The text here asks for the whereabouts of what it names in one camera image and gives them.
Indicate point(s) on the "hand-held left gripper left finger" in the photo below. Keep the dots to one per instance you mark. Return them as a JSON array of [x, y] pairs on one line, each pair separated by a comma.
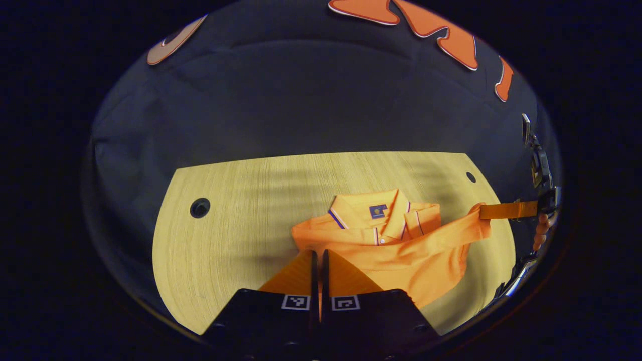
[[266, 321]]

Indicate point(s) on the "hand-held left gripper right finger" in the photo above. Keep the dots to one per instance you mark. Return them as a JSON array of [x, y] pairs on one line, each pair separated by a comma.
[[371, 321]]

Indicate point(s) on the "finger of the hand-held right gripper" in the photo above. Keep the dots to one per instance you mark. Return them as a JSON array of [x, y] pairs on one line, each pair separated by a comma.
[[509, 210]]

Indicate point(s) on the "orange T-shirt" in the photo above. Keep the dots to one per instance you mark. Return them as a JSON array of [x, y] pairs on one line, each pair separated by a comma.
[[401, 255]]

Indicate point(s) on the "black backdrop cloth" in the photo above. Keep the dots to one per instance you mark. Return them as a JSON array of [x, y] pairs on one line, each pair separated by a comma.
[[301, 100]]

